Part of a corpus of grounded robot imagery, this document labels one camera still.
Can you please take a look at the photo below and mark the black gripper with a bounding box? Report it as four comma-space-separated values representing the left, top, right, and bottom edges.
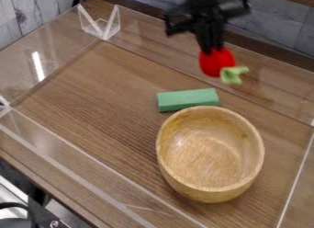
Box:
164, 0, 250, 54

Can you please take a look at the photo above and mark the red plush fruit green stem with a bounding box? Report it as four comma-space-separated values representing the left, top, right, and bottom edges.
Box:
199, 47, 250, 85

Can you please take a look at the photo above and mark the green rectangular block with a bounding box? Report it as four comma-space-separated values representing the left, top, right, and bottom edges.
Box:
156, 88, 219, 112

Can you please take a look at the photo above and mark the wooden bowl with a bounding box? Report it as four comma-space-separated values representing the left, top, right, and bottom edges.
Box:
156, 106, 264, 203

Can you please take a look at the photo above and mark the black equipment under table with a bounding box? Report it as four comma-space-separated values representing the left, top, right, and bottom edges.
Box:
0, 194, 71, 228

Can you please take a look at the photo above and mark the clear acrylic corner bracket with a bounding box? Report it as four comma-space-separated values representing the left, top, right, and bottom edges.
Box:
77, 4, 120, 40

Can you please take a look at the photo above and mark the clear acrylic tray enclosure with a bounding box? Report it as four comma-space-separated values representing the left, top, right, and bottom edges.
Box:
0, 9, 314, 228

